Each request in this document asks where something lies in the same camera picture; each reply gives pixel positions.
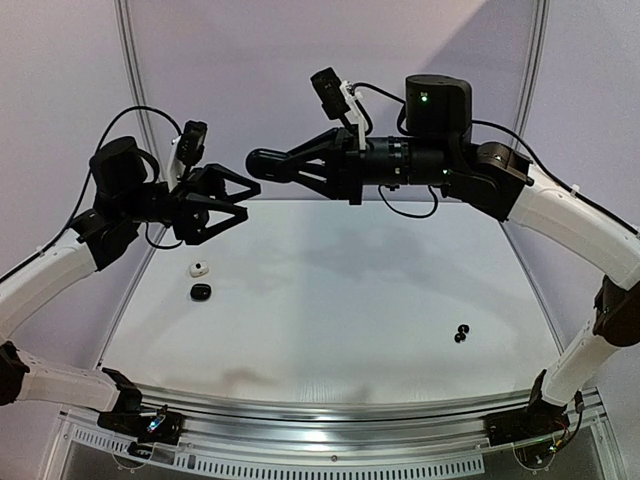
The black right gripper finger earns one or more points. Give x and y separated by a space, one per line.
327 146
326 185

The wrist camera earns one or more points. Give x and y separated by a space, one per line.
340 101
186 151

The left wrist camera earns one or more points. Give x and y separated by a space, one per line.
186 151

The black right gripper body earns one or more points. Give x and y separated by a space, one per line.
351 167

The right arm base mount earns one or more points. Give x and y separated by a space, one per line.
536 419

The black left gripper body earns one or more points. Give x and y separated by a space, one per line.
194 180

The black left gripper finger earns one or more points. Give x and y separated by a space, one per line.
209 217
223 184

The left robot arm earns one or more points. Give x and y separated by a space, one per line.
128 194

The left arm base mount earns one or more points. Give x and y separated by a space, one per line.
128 417

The aluminium front rail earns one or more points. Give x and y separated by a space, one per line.
250 439

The aluminium frame post left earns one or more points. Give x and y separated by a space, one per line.
124 20

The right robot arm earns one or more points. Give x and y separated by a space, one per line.
434 148

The black glossy charging case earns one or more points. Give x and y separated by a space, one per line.
200 292

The black oval charging case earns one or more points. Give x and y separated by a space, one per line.
271 165

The white earbud charging case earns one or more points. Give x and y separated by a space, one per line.
198 269

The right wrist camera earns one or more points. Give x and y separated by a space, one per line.
340 101

